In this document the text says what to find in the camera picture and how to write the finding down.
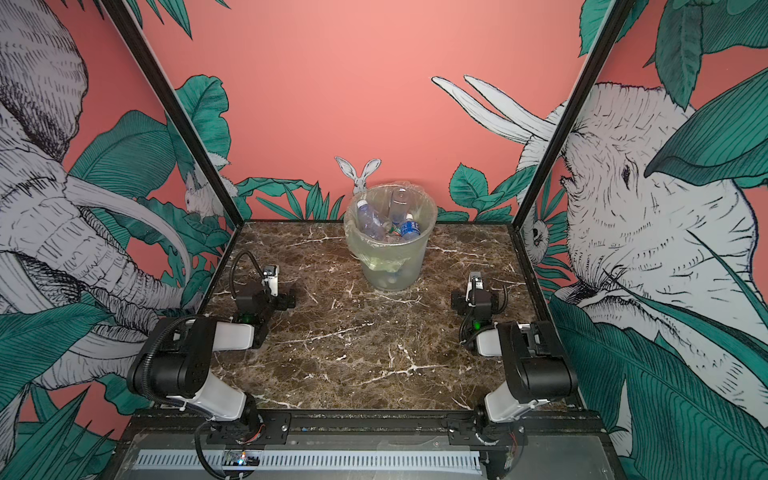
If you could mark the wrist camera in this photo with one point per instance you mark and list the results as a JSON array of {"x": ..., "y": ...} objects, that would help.
[
  {"x": 258, "y": 288},
  {"x": 476, "y": 294}
]

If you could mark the blue label Chinese water bottle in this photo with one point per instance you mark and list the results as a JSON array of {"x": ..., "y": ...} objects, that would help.
[{"x": 409, "y": 229}]

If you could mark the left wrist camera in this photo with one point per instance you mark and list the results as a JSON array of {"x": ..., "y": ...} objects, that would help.
[{"x": 258, "y": 288}]

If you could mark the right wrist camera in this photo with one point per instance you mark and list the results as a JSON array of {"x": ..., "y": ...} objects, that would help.
[{"x": 476, "y": 294}]

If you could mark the black frame post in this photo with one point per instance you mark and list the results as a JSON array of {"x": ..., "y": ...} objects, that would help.
[
  {"x": 134, "y": 39},
  {"x": 608, "y": 34}
]

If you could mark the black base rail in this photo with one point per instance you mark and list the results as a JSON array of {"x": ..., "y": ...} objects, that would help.
[{"x": 273, "y": 427}]

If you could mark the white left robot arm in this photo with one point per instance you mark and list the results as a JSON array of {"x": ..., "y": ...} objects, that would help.
[{"x": 174, "y": 365}]

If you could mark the clear white-cap bottle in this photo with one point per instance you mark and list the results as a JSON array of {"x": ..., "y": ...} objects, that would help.
[{"x": 369, "y": 222}]

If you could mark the grey mesh waste bin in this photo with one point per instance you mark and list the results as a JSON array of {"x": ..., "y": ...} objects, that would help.
[{"x": 392, "y": 282}]

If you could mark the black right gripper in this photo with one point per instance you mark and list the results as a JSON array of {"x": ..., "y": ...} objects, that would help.
[{"x": 460, "y": 300}]

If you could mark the black left frame post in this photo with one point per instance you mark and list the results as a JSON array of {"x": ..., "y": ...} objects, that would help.
[{"x": 134, "y": 39}]

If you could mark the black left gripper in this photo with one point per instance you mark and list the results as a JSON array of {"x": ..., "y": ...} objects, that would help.
[{"x": 280, "y": 303}]

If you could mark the white slotted cable duct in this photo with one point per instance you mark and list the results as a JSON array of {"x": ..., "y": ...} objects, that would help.
[{"x": 460, "y": 462}]

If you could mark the black right frame post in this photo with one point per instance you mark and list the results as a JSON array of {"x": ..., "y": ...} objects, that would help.
[{"x": 608, "y": 34}]

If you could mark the yellow-green bin liner bag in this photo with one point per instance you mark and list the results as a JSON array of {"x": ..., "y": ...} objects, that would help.
[{"x": 384, "y": 256}]

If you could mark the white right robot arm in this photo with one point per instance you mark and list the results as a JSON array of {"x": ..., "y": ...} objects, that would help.
[{"x": 536, "y": 367}]

